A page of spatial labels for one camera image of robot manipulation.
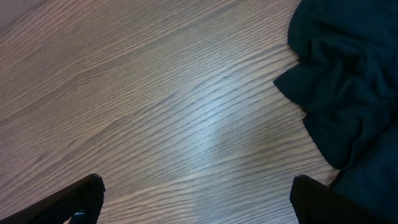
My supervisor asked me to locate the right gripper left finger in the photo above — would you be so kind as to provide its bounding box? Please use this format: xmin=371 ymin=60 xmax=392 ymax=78
xmin=1 ymin=174 xmax=106 ymax=224

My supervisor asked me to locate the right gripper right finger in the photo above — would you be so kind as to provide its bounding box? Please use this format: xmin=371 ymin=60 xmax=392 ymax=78
xmin=290 ymin=175 xmax=391 ymax=224

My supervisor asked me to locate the black garment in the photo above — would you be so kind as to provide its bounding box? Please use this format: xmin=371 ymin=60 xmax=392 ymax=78
xmin=274 ymin=0 xmax=397 ymax=223

